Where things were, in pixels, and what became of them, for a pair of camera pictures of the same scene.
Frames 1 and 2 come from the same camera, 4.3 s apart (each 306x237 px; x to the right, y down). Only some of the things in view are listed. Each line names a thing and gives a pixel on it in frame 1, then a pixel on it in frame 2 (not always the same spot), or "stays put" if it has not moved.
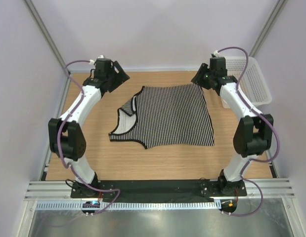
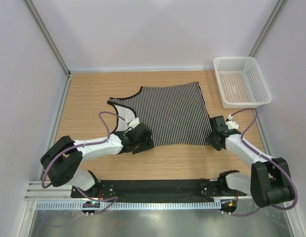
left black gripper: (121, 77) to (148, 144)
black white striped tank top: (166, 115) stays put
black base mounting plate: (160, 188) stays put
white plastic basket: (253, 84) stays put
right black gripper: (198, 78) to (210, 139)
